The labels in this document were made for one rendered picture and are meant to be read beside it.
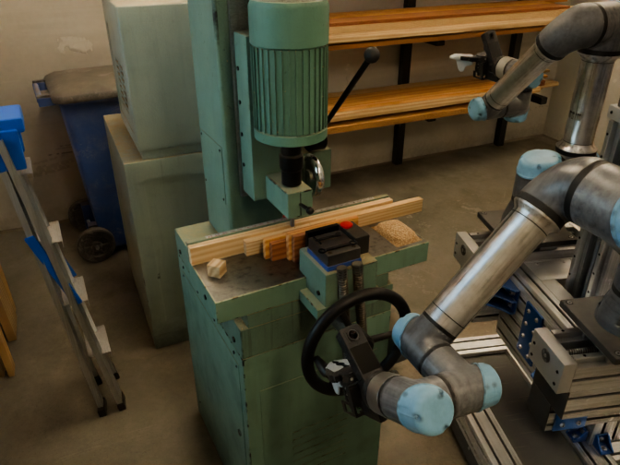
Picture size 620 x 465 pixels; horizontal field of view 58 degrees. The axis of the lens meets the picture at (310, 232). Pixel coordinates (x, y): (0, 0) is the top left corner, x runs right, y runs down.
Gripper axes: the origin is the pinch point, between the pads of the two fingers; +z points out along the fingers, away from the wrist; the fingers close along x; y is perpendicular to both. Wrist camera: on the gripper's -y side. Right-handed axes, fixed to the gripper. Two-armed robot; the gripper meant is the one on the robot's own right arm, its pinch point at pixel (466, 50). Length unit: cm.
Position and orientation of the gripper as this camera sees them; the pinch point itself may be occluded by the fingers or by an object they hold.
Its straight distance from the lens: 222.5
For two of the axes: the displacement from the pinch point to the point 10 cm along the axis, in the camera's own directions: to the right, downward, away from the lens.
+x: 9.1, -3.1, 2.8
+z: -4.0, -4.5, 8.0
